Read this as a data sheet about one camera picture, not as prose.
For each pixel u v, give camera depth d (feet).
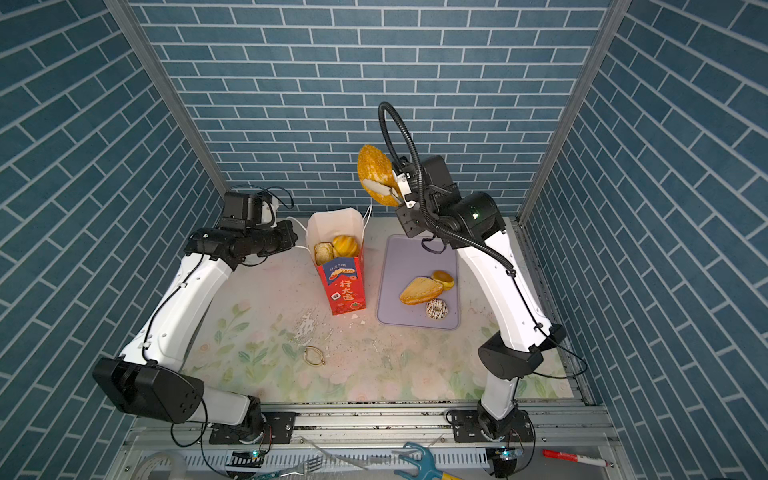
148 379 1.26
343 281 2.72
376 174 2.37
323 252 2.91
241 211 1.81
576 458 2.27
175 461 2.23
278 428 2.38
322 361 2.77
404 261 3.55
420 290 3.12
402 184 1.86
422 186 1.44
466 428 2.41
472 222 1.32
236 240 1.70
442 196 1.46
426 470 2.20
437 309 3.02
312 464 2.27
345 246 2.92
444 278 3.22
